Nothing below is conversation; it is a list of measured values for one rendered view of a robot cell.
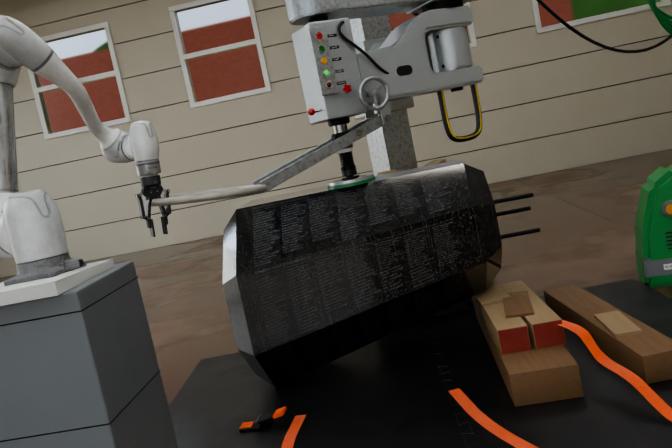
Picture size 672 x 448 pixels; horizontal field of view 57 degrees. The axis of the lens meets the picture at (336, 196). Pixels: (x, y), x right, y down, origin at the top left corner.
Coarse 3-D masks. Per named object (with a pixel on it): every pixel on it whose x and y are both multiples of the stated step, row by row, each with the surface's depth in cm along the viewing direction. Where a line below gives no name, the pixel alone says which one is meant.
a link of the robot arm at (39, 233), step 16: (32, 192) 191; (16, 208) 188; (32, 208) 189; (48, 208) 192; (0, 224) 192; (16, 224) 187; (32, 224) 188; (48, 224) 190; (0, 240) 193; (16, 240) 188; (32, 240) 188; (48, 240) 190; (64, 240) 195; (16, 256) 189; (32, 256) 188; (48, 256) 190
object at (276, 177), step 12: (372, 120) 278; (348, 132) 274; (360, 132) 274; (324, 144) 280; (336, 144) 271; (348, 144) 273; (300, 156) 276; (312, 156) 266; (324, 156) 268; (288, 168) 262; (300, 168) 264; (264, 180) 258; (276, 180) 260
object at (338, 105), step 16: (304, 32) 265; (336, 32) 265; (304, 48) 269; (352, 48) 268; (304, 64) 273; (336, 64) 265; (352, 64) 268; (304, 80) 277; (336, 80) 265; (352, 80) 268; (304, 96) 281; (320, 96) 265; (336, 96) 265; (352, 96) 268; (320, 112) 269; (336, 112) 265; (352, 112) 268
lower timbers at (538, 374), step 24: (552, 288) 309; (576, 288) 301; (576, 312) 269; (600, 312) 263; (624, 312) 258; (600, 336) 248; (648, 336) 230; (504, 360) 230; (528, 360) 226; (552, 360) 222; (624, 360) 230; (648, 360) 215; (528, 384) 217; (552, 384) 216; (576, 384) 216
